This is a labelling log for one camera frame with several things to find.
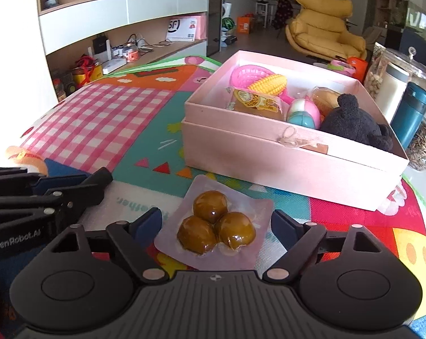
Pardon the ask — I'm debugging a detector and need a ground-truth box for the snack bag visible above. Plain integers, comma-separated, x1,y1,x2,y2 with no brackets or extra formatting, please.
364,42,386,100

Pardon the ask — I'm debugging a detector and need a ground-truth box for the white cup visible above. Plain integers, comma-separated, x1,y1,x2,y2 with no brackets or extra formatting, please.
379,63,410,121

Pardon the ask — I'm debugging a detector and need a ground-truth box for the white stool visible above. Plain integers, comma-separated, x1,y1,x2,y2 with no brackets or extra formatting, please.
255,1,273,28

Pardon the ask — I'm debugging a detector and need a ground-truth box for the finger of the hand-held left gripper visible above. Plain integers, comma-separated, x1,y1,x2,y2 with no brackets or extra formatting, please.
0,167,90,198
0,167,113,225

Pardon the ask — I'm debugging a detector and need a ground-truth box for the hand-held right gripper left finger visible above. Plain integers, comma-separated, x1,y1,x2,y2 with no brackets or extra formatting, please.
49,208,166,285

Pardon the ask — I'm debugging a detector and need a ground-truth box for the dark floral cloth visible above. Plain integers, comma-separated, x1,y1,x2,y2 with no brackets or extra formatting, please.
272,0,294,31

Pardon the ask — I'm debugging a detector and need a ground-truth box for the yellow armchair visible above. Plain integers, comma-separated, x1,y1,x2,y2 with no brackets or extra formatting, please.
285,0,367,60

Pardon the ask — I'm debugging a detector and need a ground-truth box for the pink plastic toy basket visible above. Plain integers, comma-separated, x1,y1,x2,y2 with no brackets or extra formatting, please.
230,64,295,105

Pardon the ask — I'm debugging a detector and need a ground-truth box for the packet of brown braised eggs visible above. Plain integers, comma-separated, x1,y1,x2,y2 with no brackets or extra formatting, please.
154,175,274,272

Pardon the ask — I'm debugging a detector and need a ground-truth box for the black plush toy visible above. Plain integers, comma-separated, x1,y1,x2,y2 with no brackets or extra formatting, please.
320,94,395,152

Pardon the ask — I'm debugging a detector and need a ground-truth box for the packaged bread roll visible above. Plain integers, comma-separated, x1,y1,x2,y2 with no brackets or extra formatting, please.
310,85,344,117

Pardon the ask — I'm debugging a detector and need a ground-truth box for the colourful printed play mat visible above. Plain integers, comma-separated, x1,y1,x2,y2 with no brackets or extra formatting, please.
0,55,426,339

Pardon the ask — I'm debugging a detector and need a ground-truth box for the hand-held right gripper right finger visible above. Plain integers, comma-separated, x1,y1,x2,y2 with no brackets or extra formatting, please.
262,209,379,285

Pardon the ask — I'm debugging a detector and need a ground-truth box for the glass jar of seeds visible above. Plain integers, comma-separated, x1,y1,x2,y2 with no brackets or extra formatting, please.
405,104,426,172

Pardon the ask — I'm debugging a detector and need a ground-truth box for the yellow toy corn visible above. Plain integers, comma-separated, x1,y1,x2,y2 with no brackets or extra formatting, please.
247,73,288,97

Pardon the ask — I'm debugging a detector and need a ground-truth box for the glass fish tank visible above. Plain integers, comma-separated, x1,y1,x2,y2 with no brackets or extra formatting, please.
389,0,426,48

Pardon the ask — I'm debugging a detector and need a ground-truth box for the white and wooden television cabinet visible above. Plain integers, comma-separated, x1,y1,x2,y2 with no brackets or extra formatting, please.
38,0,210,103

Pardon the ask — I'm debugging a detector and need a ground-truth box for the packaged bread with yellow label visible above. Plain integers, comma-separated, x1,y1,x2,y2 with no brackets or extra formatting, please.
227,88,291,121

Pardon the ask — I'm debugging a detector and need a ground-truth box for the white parcel envelope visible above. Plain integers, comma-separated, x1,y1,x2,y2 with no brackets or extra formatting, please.
166,18,196,42

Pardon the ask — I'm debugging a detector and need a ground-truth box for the glass jar with lid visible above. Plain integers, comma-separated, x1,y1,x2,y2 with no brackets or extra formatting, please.
363,47,426,121

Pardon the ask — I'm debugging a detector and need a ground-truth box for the pink cardboard box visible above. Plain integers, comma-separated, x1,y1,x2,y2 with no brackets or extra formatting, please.
181,50,410,213

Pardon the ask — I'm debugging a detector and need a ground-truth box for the orange plastic container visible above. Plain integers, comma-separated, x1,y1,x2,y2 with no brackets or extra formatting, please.
347,56,369,80

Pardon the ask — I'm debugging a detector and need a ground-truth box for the pink and teal toy ball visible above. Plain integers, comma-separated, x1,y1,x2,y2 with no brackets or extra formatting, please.
286,99,321,129

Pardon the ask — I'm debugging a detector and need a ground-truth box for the teal thermos bottle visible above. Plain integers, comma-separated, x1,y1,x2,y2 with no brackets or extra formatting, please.
390,82,426,150

